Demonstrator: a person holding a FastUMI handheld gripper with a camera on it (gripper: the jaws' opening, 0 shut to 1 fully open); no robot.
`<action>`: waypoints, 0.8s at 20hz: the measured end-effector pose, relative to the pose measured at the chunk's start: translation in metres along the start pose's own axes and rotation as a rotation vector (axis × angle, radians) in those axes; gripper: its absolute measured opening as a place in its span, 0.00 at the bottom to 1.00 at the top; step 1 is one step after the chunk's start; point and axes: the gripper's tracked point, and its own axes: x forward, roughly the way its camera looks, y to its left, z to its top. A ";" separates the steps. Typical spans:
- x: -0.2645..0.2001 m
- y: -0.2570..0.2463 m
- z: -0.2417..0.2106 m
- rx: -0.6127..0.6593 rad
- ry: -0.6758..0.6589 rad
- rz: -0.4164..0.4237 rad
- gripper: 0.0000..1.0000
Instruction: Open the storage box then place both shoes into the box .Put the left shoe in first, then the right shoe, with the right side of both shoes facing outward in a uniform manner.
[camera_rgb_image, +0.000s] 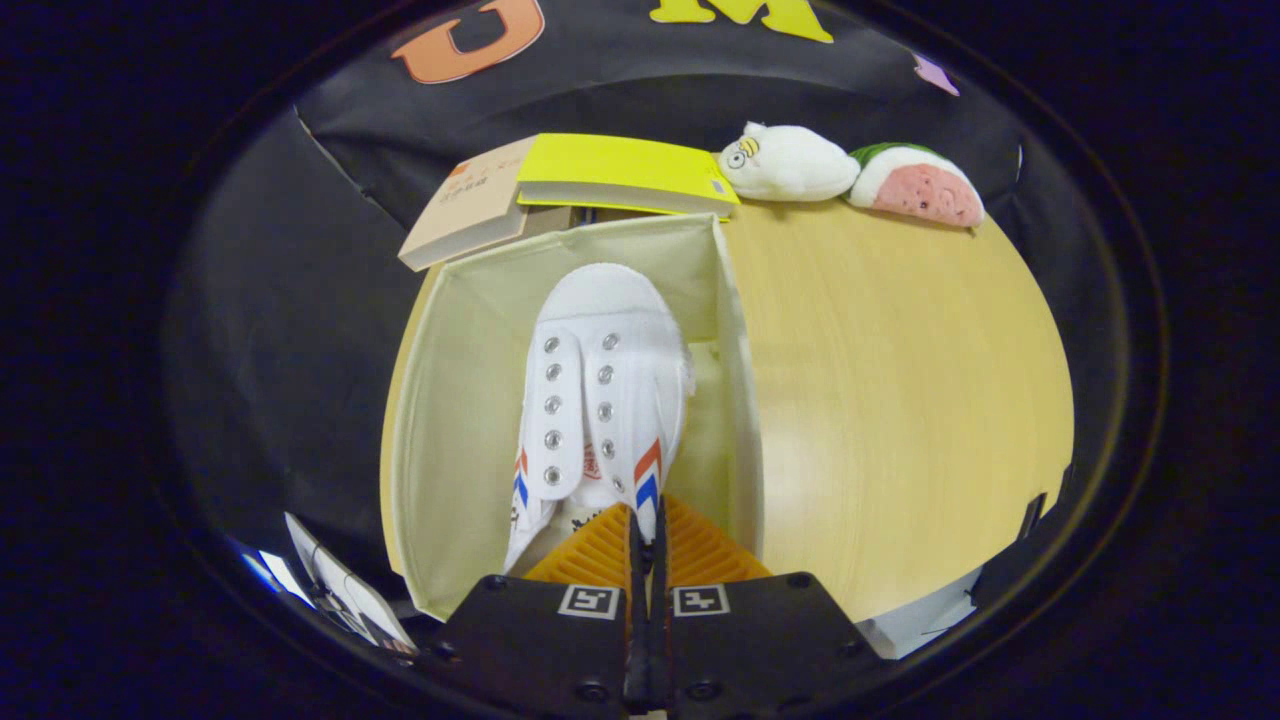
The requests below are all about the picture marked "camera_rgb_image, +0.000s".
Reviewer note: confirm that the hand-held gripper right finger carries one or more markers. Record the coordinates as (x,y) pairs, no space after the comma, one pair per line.
(750,645)

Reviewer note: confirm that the black backdrop cloth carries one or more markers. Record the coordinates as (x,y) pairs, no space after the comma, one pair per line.
(300,350)

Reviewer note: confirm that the blue and white card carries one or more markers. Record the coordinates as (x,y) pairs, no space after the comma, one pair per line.
(270,572)

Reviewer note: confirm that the tan paperback book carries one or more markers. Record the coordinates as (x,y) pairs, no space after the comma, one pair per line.
(470,205)

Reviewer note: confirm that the white plush toy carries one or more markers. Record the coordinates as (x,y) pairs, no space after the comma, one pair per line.
(795,165)

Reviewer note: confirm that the cream fabric storage box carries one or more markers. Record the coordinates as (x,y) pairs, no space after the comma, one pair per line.
(460,420)

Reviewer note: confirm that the watermelon slice plush toy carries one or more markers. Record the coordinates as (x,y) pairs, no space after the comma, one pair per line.
(920,185)

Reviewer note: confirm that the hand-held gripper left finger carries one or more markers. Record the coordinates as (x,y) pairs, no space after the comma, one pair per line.
(540,650)

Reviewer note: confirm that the yellow cover book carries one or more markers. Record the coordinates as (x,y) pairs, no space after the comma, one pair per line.
(625,165)

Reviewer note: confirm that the stack of grey books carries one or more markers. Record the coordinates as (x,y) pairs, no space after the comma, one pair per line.
(572,220)

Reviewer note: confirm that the white canvas shoe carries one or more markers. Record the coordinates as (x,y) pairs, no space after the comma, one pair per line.
(610,320)

